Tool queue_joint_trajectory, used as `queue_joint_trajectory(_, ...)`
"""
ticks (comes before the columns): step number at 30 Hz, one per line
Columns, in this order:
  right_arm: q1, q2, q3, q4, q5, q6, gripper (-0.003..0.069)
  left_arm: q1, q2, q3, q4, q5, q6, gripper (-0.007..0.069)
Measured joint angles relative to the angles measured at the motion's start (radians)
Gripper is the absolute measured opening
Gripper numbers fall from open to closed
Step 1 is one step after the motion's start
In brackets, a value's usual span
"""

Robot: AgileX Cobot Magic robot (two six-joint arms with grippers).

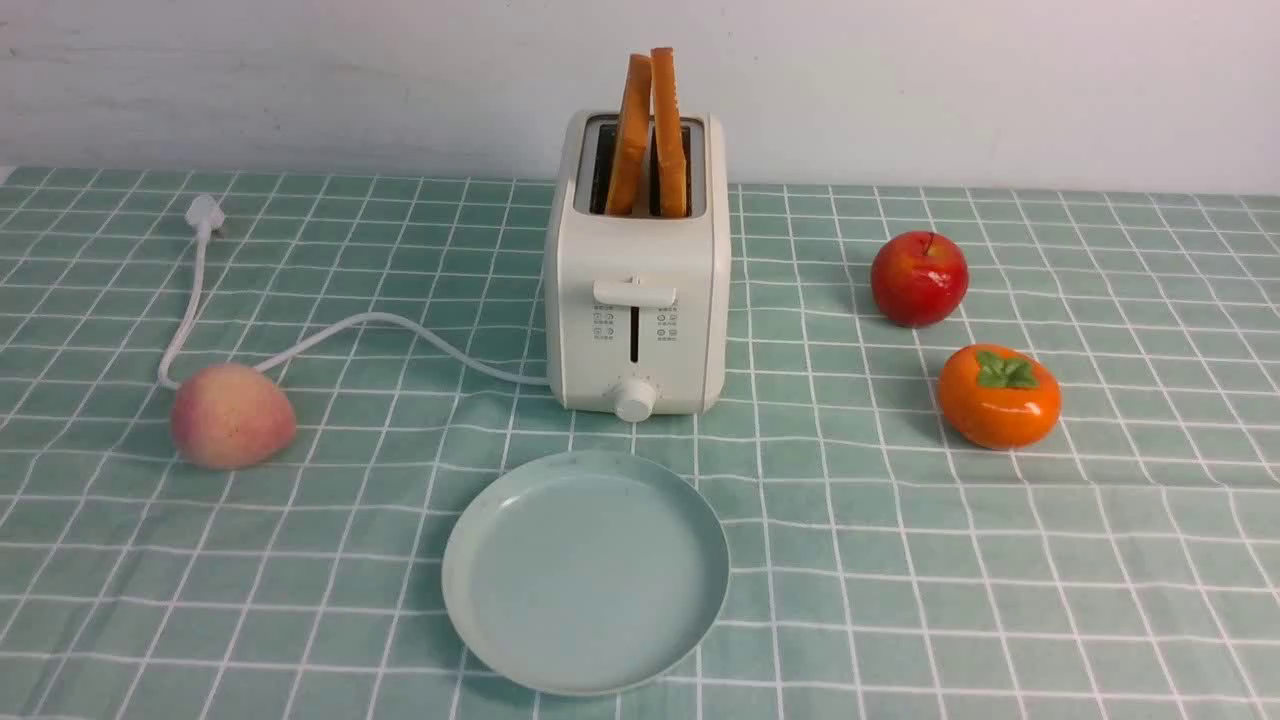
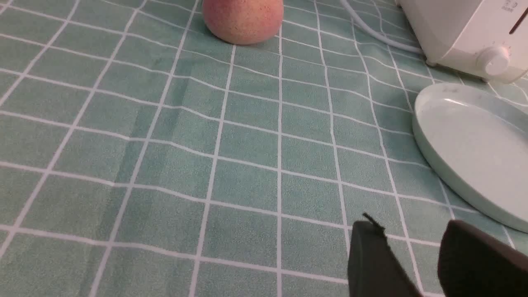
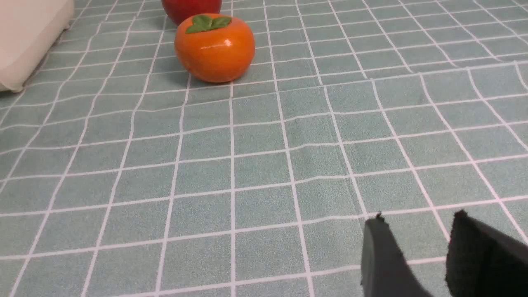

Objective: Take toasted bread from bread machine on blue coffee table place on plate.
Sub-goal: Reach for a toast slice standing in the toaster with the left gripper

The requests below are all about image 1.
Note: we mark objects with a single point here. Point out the toast slice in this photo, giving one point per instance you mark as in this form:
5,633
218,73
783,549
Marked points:
670,165
632,132

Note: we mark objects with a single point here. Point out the white two-slot toaster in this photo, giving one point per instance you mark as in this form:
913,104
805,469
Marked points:
636,308

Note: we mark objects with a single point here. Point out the light blue round plate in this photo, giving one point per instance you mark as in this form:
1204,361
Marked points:
585,573

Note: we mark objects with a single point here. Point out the red apple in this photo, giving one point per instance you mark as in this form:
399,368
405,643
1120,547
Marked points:
918,278

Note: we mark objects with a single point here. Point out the orange persimmon with green leaf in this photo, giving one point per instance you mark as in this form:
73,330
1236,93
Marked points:
998,398

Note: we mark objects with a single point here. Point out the pink peach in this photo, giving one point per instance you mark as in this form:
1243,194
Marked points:
230,416

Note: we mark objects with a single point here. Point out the green checked tablecloth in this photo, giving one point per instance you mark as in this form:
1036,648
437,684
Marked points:
883,565

